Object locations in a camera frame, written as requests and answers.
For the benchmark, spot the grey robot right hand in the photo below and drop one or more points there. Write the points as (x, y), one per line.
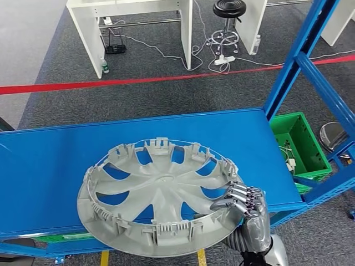
(257, 227)

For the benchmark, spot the grey plastic wheel cover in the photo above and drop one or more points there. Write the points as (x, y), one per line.
(163, 187)

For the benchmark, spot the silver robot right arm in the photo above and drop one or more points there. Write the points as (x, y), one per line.
(279, 253)

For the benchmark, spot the shiny chrome part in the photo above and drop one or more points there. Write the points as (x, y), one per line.
(331, 136)

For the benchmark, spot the blue metal shelf rack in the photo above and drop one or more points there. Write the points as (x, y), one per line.
(55, 165)

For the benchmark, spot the green plastic crate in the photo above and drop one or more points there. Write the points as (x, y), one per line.
(63, 237)
(307, 147)

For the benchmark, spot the clear plastic bottle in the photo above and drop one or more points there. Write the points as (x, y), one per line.
(257, 44)

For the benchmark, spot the white desk with metal bar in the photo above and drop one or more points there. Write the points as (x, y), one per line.
(249, 25)

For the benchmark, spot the black round stool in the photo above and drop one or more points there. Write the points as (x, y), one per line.
(229, 8)

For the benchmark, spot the white desk panel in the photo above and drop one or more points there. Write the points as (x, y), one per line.
(335, 25)

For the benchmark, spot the clear bottle with green label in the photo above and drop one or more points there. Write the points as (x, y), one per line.
(104, 66)

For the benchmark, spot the small white power strip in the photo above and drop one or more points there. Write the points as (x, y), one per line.
(107, 21)

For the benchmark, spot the wide white desk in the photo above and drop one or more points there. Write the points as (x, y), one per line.
(83, 33)

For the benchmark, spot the dark grey metal beam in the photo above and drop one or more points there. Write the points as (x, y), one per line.
(4, 125)

